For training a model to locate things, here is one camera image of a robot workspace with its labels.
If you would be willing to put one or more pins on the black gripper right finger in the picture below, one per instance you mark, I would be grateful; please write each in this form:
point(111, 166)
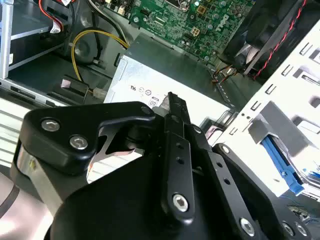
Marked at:
point(225, 180)

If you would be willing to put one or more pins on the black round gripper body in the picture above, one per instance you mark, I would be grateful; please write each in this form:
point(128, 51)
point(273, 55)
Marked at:
point(120, 200)

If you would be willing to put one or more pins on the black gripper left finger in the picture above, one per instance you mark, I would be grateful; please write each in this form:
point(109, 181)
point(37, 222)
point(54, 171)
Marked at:
point(57, 147)

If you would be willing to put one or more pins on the hard disk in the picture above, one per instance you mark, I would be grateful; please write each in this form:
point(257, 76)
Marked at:
point(277, 160)

